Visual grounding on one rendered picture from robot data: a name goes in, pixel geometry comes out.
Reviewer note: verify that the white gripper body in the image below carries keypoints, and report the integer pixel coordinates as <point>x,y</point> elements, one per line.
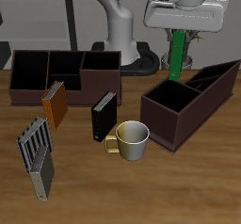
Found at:
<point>185,17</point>

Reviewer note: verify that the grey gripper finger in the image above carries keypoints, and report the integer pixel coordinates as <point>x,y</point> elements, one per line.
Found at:
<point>169,35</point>
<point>190,35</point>

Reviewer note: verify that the green book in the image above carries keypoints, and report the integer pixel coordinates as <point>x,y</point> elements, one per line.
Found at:
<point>176,58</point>

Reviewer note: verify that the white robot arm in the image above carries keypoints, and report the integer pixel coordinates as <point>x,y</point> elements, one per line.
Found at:
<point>120,30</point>

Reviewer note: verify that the dark brown desk caddy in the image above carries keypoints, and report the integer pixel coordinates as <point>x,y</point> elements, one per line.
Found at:
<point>100,86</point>
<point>163,121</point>

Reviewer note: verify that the black book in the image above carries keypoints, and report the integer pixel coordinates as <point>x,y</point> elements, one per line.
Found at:
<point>105,119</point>

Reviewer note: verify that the orange book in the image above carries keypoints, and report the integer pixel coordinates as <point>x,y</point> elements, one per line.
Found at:
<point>57,107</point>

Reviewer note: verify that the grey striped book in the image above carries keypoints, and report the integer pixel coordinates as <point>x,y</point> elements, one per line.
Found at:
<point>33,141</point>

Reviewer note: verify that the plain grey book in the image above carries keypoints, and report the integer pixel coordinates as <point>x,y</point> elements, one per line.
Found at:
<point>44,177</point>

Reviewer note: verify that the pot plant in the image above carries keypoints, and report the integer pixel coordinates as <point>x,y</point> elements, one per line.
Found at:
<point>187,61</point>

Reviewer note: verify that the yellow and white mug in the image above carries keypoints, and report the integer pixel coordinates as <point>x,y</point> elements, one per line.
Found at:
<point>133,144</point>

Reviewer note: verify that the grey shelf unit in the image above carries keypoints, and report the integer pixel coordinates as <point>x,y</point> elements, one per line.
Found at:
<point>34,17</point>

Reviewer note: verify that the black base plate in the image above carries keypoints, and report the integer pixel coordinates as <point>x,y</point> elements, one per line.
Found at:
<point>147,65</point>

